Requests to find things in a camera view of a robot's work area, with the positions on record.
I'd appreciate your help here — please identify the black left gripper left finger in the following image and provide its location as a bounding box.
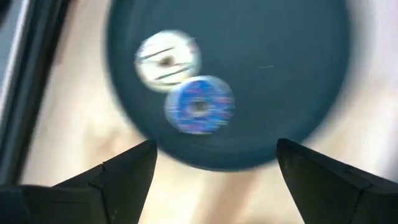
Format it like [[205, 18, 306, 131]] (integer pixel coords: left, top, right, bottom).
[[0, 139, 158, 224]]

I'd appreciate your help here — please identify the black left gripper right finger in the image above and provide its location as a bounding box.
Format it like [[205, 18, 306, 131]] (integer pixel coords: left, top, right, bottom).
[[275, 139, 398, 224]]

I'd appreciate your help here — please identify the small dark blue sprinkled donut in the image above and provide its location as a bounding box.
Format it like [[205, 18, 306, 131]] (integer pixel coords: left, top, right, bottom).
[[164, 75, 236, 136]]

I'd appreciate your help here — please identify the small white chocolate-drizzled donut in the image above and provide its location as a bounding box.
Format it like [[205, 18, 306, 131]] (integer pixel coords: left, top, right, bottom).
[[133, 29, 202, 93]]

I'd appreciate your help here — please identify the dark grey round plate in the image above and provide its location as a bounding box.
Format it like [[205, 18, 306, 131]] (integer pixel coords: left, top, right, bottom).
[[105, 0, 352, 172]]

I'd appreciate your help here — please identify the black table frame rail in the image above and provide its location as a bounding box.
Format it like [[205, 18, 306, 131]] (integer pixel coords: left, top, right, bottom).
[[0, 0, 71, 187]]

